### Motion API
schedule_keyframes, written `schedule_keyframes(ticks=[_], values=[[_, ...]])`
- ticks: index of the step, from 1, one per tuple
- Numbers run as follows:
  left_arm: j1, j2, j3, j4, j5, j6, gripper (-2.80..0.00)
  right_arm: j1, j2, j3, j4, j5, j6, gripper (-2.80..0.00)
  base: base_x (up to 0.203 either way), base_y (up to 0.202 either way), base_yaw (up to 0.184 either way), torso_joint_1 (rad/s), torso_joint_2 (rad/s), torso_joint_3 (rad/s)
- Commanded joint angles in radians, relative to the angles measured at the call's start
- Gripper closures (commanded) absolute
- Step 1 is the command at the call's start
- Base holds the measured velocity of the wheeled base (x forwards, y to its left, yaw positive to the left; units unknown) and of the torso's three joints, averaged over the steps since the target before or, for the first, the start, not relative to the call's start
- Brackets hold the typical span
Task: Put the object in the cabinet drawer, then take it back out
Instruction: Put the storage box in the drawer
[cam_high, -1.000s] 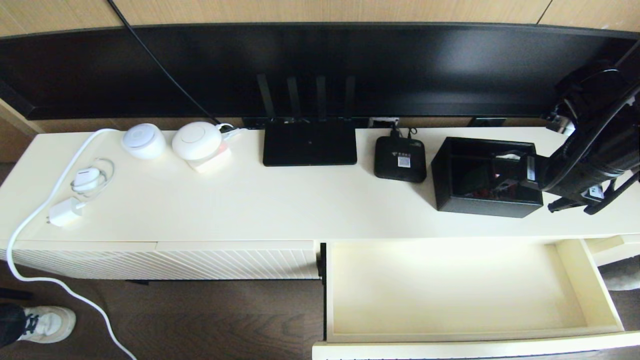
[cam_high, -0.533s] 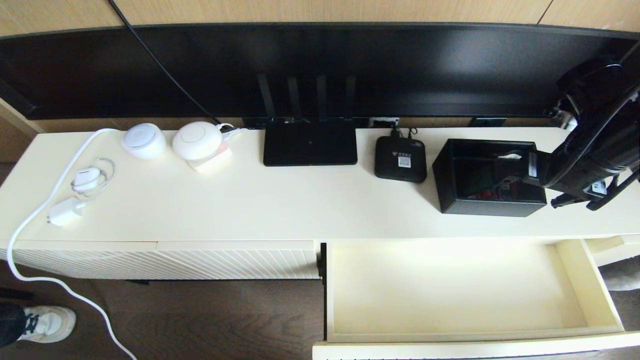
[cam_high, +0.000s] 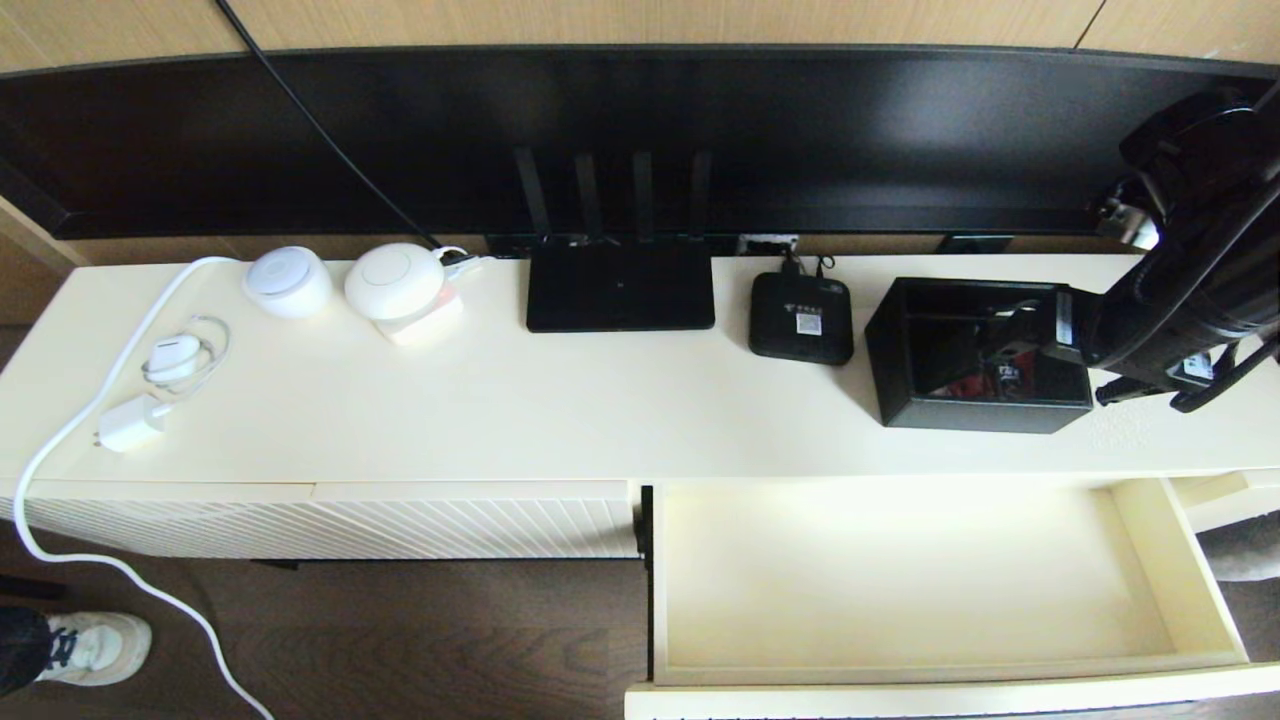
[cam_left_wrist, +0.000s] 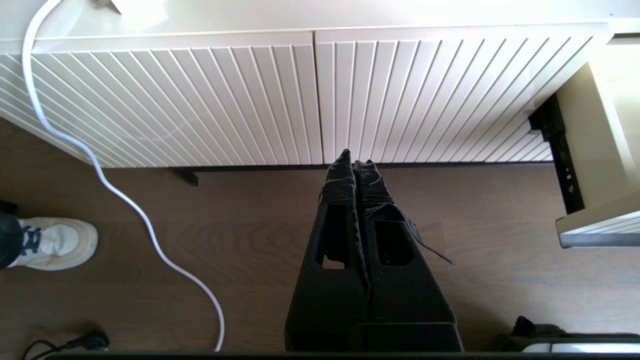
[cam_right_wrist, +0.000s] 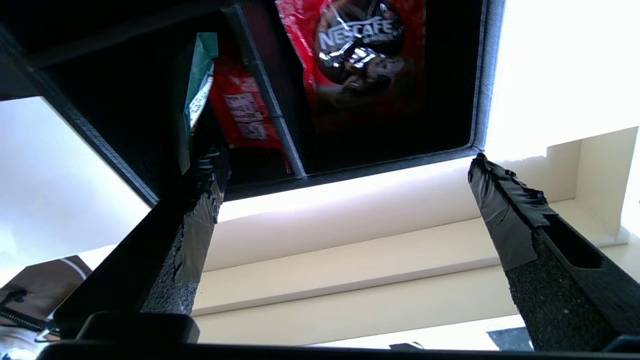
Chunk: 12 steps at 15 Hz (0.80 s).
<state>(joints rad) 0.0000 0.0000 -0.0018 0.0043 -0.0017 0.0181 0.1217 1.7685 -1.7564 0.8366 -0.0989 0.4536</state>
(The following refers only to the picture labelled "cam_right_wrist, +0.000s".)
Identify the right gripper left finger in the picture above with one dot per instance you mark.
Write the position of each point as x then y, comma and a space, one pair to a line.
165, 260

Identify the black organizer box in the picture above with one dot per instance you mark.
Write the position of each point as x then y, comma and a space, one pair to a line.
120, 100

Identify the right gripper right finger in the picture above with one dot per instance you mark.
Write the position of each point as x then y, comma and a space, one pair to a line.
555, 290

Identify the green white sachet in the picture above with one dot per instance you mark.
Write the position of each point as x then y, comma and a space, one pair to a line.
197, 85

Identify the red Nescafe sachet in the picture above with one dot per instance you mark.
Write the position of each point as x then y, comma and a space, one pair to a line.
360, 70

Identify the red sachet white label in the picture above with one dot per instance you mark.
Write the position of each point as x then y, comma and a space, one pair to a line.
245, 110

